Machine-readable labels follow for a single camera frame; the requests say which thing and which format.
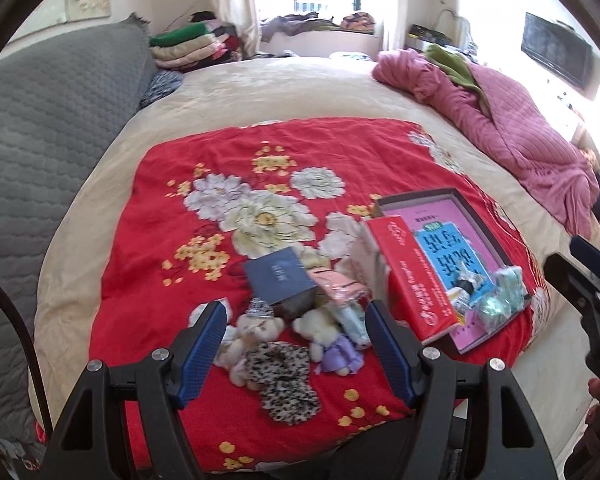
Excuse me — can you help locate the white wet wipes packet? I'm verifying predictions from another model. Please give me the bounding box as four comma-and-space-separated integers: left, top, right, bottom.
328, 301, 372, 350

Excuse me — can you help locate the leopard print scarf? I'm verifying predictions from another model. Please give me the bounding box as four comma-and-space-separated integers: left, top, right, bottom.
245, 341, 322, 426

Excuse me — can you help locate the green tissue packet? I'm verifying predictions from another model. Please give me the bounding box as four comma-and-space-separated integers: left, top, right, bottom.
493, 266, 528, 318

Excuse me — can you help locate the pink cloth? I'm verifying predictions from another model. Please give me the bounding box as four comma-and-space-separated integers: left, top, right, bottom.
308, 268, 370, 308

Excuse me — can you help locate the mint green makeup sponge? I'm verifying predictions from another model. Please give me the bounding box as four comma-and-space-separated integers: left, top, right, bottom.
476, 292, 512, 334

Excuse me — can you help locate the yellow white snack packet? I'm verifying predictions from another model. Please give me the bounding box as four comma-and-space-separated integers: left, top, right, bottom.
446, 260, 484, 325

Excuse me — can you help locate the person's right hand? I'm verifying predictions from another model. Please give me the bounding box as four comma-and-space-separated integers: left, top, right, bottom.
585, 377, 600, 426

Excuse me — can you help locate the teddy bear with crown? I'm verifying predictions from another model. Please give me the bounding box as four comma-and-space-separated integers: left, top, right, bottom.
213, 298, 286, 391

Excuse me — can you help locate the teddy bear purple dress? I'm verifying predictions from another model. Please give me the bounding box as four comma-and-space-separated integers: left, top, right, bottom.
291, 308, 364, 377

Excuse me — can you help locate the cream bed cover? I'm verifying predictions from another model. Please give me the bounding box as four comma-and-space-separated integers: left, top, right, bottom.
32, 54, 600, 458

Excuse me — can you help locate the red tissue box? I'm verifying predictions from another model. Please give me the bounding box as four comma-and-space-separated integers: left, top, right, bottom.
350, 216, 457, 344

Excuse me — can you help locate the dark blue gift box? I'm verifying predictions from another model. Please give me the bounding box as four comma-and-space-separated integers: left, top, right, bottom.
242, 247, 317, 323

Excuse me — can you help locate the pink quilted duvet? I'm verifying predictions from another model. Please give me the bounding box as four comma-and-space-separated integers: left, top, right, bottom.
372, 49, 600, 238

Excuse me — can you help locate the grey tray with pink book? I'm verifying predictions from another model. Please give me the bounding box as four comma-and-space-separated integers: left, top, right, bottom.
371, 186, 534, 356

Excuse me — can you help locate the red floral blanket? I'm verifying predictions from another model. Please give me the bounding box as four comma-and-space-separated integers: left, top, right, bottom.
90, 117, 547, 472

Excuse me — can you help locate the green cloth on duvet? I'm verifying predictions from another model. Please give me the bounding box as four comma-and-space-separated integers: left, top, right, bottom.
424, 44, 491, 117

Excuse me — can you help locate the dark patterned pillow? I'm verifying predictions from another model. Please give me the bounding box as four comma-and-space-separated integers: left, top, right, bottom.
138, 70, 184, 110

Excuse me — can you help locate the stack of folded clothes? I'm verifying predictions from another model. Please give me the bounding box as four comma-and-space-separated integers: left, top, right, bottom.
149, 11, 246, 73

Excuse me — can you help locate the clothes pile on windowsill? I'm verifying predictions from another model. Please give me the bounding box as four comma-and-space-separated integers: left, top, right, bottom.
260, 11, 376, 42

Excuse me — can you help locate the wall mounted black television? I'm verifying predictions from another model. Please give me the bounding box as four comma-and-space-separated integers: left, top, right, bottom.
520, 13, 593, 90

